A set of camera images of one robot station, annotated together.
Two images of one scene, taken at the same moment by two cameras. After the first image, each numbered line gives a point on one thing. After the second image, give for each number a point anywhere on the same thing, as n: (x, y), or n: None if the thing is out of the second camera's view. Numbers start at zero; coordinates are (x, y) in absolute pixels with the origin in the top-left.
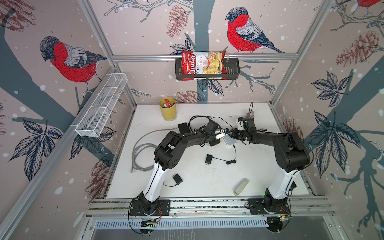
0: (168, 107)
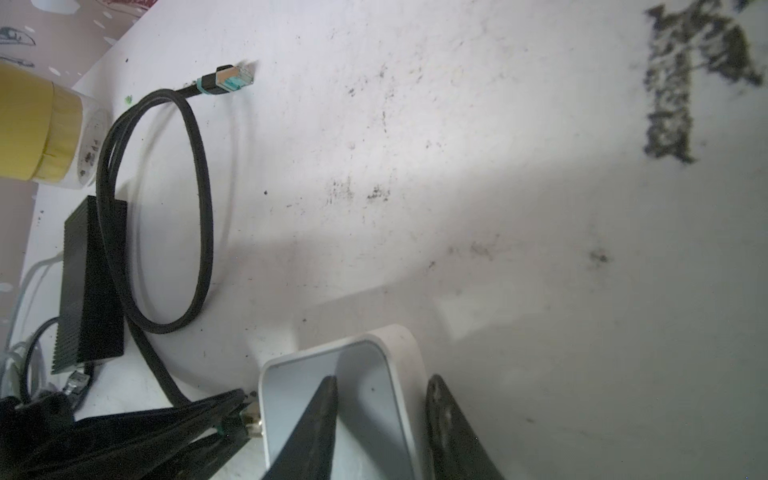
0: (48, 132)
